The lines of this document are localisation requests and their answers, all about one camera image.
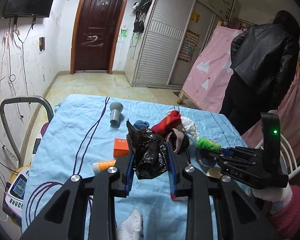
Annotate white metal chair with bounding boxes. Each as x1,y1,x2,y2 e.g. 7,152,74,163
255,134,300,181

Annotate left white knit glove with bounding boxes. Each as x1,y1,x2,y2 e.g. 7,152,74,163
116,210,143,240

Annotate dark brown wooden door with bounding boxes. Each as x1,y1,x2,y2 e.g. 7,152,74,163
70,0,127,74

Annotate light blue bed sheet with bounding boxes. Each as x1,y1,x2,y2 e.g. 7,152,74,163
21,93,253,240

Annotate black plastic bag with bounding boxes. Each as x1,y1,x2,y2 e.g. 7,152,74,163
126,121,168,180

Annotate white louvered wardrobe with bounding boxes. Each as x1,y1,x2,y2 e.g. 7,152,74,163
125,0,241,88

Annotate orange thread spool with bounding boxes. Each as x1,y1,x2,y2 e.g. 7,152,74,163
93,160,116,174

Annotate grey plastic funnel cup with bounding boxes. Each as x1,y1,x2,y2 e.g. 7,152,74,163
110,102,123,126

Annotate toy learning tablet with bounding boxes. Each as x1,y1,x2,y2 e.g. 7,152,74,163
2,165,31,223

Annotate person in black jacket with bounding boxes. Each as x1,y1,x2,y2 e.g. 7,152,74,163
220,10,300,135

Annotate black bags on hook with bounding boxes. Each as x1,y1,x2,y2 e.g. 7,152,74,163
133,0,153,33

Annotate blue knitted ball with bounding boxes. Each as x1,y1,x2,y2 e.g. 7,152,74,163
133,120,149,130

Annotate colourful wall poster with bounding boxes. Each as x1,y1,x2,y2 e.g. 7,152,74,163
178,29,200,62

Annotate grey metal bed rail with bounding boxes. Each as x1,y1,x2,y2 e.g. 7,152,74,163
0,95,55,167

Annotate pink and black sock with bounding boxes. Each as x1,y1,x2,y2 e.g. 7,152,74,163
165,128,190,154

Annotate red fuzzy sock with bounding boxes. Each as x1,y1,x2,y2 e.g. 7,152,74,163
151,110,181,137

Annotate orange cardboard box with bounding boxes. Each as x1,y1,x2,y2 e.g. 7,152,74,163
113,138,129,158

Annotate green and purple sock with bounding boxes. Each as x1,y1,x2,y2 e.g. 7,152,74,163
195,137,222,168

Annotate right white knit glove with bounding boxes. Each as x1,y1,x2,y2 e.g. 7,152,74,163
252,184,293,203

